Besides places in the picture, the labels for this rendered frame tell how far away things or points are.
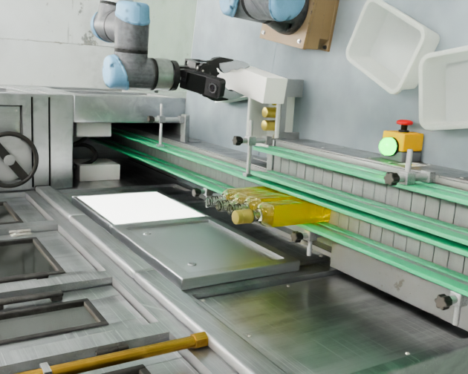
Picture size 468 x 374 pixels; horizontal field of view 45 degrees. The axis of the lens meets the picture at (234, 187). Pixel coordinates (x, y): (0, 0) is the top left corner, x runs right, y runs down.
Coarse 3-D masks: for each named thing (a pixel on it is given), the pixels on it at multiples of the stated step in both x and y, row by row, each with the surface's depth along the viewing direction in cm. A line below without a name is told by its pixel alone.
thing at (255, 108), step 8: (248, 104) 188; (256, 104) 189; (264, 104) 190; (280, 104) 174; (248, 112) 188; (256, 112) 189; (248, 120) 189; (256, 120) 190; (248, 128) 189; (256, 128) 190; (256, 136) 191; (272, 136) 190; (256, 144) 185
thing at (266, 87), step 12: (228, 72) 146; (240, 72) 141; (252, 72) 137; (264, 72) 140; (228, 84) 147; (240, 84) 142; (252, 84) 137; (264, 84) 133; (276, 84) 134; (252, 96) 137; (264, 96) 133; (276, 96) 135
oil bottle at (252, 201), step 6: (246, 198) 147; (252, 198) 146; (258, 198) 145; (264, 198) 146; (270, 198) 146; (276, 198) 147; (282, 198) 148; (288, 198) 149; (294, 198) 150; (252, 204) 144; (258, 204) 144
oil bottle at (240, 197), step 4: (240, 192) 153; (244, 192) 153; (248, 192) 153; (252, 192) 154; (256, 192) 154; (260, 192) 154; (264, 192) 155; (268, 192) 155; (272, 192) 155; (276, 192) 156; (280, 192) 156; (236, 196) 151; (240, 196) 150; (244, 196) 149; (248, 196) 150; (236, 200) 150; (240, 200) 149
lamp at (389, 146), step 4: (384, 140) 136; (388, 140) 135; (392, 140) 135; (396, 140) 136; (380, 144) 137; (384, 144) 136; (388, 144) 135; (392, 144) 135; (396, 144) 135; (380, 148) 137; (384, 148) 136; (388, 148) 135; (392, 148) 135; (396, 148) 136; (384, 152) 136; (388, 152) 136; (392, 152) 136; (396, 152) 136
